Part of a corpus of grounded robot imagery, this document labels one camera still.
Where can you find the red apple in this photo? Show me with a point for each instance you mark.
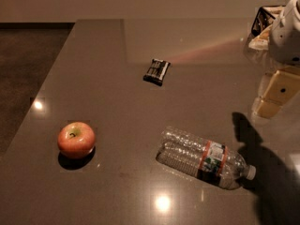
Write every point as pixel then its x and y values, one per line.
pixel 76 140

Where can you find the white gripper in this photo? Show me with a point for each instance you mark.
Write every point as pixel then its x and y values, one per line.
pixel 286 37

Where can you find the black wire basket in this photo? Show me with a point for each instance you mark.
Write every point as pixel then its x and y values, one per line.
pixel 265 17

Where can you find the black snack packet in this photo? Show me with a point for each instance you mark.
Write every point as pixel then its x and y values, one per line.
pixel 157 71

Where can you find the pale snack bag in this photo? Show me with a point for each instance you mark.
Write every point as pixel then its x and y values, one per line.
pixel 261 42

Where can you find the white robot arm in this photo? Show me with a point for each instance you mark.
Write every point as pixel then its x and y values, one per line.
pixel 291 11

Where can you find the clear plastic water bottle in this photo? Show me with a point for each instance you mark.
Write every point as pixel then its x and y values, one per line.
pixel 211 162

